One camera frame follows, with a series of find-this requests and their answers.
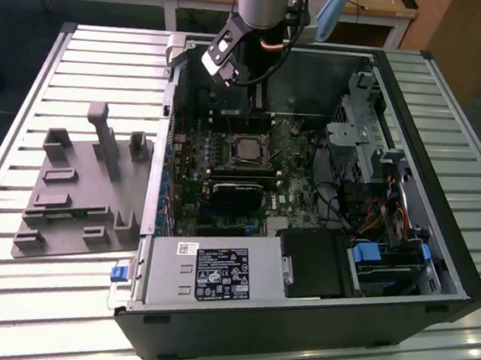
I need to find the silver CPU plate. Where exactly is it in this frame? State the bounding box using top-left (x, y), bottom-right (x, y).
top-left (233, 138), bottom-right (264, 160)

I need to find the CPU socket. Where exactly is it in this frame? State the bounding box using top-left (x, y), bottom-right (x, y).
top-left (224, 131), bottom-right (274, 169)

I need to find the pale blue teach pendant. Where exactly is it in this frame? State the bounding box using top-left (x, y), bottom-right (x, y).
top-left (313, 0), bottom-right (353, 45)

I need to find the black RAM stick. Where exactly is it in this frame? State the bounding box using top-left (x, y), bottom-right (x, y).
top-left (213, 163), bottom-right (276, 177)

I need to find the grey metal drive cage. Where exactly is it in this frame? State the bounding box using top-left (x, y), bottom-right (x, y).
top-left (320, 67), bottom-right (415, 189)

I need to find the green motherboard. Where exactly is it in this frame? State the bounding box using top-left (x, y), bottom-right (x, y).
top-left (161, 106), bottom-right (335, 251)

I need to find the black graphics card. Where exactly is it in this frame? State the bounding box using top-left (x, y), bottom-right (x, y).
top-left (206, 178), bottom-right (266, 215)

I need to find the small silver heatsink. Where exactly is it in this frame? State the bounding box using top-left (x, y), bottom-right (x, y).
top-left (265, 215), bottom-right (290, 237)

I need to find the wooden cabinet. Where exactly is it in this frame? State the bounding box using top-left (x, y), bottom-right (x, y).
top-left (395, 0), bottom-right (481, 107)

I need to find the black drive box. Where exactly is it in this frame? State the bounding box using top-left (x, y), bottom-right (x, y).
top-left (274, 225), bottom-right (363, 305)

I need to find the hard disk in blue carrier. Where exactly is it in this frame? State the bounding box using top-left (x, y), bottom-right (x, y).
top-left (346, 235), bottom-right (434, 303)

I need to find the grey parts rack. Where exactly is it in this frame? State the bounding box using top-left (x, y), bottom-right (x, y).
top-left (9, 96), bottom-right (159, 270)

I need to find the grey power supply unit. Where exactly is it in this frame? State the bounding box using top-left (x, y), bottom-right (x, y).
top-left (140, 225), bottom-right (294, 320)

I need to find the blue case latch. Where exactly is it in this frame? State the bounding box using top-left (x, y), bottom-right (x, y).
top-left (109, 263), bottom-right (129, 284)

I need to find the black open PC case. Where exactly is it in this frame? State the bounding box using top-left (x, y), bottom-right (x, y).
top-left (109, 25), bottom-right (481, 360)

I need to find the black camera cable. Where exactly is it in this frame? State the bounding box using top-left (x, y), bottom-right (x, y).
top-left (246, 0), bottom-right (311, 92)

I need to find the white camera on black bracket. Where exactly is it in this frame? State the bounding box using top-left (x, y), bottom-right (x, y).
top-left (197, 10), bottom-right (251, 89)

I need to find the yellow orange wire bundle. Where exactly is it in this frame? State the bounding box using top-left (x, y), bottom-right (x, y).
top-left (357, 194), bottom-right (412, 242)

